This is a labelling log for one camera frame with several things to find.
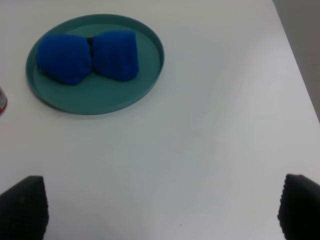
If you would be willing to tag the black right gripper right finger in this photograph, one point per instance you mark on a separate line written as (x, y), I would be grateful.
(299, 210)

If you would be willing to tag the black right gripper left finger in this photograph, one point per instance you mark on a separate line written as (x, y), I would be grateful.
(24, 210)

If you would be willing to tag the red white can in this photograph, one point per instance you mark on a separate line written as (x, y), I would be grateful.
(3, 101)

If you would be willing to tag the teal round plate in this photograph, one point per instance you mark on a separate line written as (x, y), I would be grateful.
(98, 94)

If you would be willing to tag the blue folded cloth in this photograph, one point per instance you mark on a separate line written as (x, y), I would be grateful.
(69, 59)

